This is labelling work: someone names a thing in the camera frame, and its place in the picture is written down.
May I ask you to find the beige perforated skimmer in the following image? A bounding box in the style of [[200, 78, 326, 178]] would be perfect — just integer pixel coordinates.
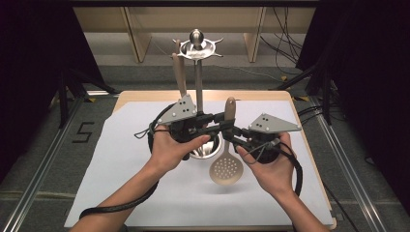
[[208, 96, 245, 187]]

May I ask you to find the left hand-held gripper cable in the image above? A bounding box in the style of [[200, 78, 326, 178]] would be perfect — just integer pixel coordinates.
[[78, 103, 177, 220]]

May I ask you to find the aluminium floor rail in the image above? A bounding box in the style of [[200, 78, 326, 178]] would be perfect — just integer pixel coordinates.
[[308, 96, 388, 232], [0, 96, 87, 232]]

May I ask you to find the right hand-held gripper cable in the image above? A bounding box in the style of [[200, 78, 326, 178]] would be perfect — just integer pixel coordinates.
[[240, 138, 359, 232]]

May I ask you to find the white paper sheet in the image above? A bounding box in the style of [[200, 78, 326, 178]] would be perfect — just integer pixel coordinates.
[[63, 100, 334, 228]]

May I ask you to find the person's right hand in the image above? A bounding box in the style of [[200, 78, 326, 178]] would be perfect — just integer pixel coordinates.
[[236, 132, 298, 201]]

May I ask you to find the black metal stand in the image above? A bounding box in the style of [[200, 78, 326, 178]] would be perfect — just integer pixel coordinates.
[[269, 64, 337, 127], [57, 66, 120, 130]]

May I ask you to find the beige spoon with wooden handle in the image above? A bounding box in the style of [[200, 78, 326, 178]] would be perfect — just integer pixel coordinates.
[[171, 52, 185, 98]]

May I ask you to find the bundle of black cables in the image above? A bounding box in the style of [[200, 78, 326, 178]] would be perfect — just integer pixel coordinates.
[[259, 7, 308, 76]]

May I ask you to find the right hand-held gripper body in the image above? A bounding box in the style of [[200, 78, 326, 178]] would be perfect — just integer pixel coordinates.
[[246, 113, 303, 164]]

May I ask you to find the black curtain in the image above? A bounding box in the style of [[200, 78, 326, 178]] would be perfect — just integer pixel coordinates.
[[295, 0, 410, 207], [0, 0, 107, 182]]

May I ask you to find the steel utensil stand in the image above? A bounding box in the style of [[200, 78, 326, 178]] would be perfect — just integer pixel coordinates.
[[172, 28, 225, 160]]

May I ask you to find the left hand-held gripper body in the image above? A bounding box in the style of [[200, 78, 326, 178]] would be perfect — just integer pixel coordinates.
[[157, 94, 207, 161]]

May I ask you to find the beige wooden shelf unit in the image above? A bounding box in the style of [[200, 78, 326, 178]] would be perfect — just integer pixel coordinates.
[[73, 7, 317, 64]]

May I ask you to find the hand-held gripper cable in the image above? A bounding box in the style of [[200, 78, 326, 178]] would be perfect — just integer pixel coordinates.
[[240, 138, 359, 232], [78, 103, 177, 220]]

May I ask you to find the person's left hand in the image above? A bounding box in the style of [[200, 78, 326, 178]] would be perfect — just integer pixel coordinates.
[[149, 126, 211, 177]]

